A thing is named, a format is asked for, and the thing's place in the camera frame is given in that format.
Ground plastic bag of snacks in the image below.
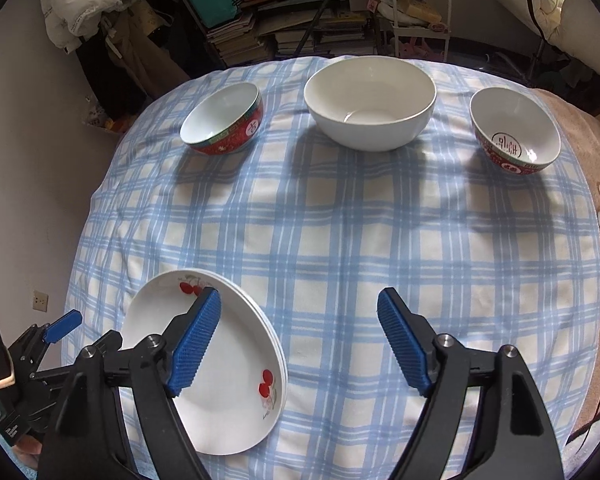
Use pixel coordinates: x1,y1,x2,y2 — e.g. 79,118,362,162
82,104,131,134

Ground small red patterned bowl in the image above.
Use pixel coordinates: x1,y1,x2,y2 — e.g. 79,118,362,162
469,86,562,174

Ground white cherry print plate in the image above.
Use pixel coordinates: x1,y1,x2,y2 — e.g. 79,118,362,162
205,268,289,408
200,269,288,411
121,270,287,456

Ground beige trousers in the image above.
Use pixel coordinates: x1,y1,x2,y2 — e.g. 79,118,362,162
102,5,192,107

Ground person's left hand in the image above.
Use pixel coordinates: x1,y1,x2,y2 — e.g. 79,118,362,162
14,435,44,469

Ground white puffer jacket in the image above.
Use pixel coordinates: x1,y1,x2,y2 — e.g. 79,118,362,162
39,0,156,54

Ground white hanging duvet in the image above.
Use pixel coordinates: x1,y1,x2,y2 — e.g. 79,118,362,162
464,0,600,86

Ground blue plaid cloth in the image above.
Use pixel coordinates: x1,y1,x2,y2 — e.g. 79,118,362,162
60,55,600,480

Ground large red patterned bowl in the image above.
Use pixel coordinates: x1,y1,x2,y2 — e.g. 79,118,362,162
179,82,265,157

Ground black tripod pole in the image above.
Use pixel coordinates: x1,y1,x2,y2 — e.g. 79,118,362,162
294,0,362,57

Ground flat pile of books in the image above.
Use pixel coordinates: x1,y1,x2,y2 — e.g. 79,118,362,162
272,7,372,57

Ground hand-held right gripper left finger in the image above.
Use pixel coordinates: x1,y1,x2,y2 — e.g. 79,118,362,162
39,286,222,480

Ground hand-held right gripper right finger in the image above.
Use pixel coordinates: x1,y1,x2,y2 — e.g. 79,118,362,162
377,287,566,480

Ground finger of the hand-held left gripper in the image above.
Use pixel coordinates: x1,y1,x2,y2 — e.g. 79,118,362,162
9,309,84,378

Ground tall stack of books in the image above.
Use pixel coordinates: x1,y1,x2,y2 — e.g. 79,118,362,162
206,10,272,67

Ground plain white bowl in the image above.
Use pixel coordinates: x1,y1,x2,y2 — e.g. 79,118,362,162
303,56,437,152

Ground white trolley cart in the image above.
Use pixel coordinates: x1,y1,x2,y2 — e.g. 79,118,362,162
379,0,454,62

